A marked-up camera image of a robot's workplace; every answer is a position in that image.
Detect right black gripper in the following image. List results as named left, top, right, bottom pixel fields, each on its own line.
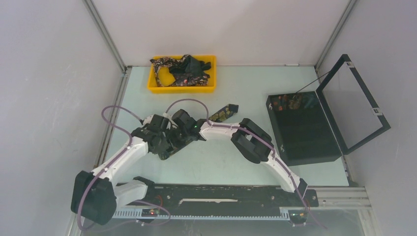
left=164, top=127, right=189, bottom=155

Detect navy gold floral tie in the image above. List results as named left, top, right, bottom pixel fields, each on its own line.
left=166, top=104, right=238, bottom=157

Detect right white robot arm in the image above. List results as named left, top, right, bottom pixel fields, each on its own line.
left=163, top=110, right=308, bottom=206

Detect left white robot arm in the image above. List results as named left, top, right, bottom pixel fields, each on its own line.
left=70, top=115, right=169, bottom=225

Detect rolled ties in box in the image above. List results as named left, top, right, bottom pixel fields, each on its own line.
left=270, top=93, right=305, bottom=112

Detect black pink floral tie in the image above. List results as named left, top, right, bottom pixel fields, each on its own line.
left=150, top=57, right=210, bottom=87

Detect dark green tie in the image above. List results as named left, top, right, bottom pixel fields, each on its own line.
left=169, top=55, right=211, bottom=76

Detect black storage box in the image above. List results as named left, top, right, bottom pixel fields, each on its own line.
left=266, top=91, right=342, bottom=166

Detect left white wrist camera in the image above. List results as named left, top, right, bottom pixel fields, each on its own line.
left=142, top=115, right=155, bottom=126

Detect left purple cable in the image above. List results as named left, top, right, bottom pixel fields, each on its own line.
left=76, top=105, right=172, bottom=233

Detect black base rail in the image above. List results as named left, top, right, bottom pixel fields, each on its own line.
left=124, top=184, right=318, bottom=217

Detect black box lid frame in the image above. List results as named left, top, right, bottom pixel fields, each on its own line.
left=316, top=54, right=391, bottom=155

